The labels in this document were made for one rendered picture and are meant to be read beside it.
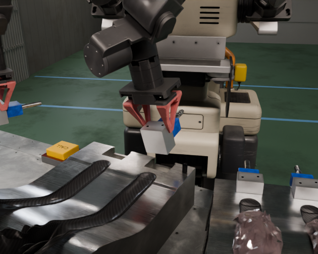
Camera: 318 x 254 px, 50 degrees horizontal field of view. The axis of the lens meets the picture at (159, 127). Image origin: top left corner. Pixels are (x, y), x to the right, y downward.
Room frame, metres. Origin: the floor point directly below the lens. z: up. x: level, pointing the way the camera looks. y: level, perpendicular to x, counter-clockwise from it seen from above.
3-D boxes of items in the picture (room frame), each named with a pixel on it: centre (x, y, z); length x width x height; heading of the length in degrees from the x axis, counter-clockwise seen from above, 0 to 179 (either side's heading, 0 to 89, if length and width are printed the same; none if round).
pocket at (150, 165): (0.62, 0.00, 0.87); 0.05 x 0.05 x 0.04; 61
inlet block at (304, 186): (0.61, -0.30, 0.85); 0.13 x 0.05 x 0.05; 169
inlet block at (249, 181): (0.63, -0.19, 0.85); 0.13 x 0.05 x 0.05; 169
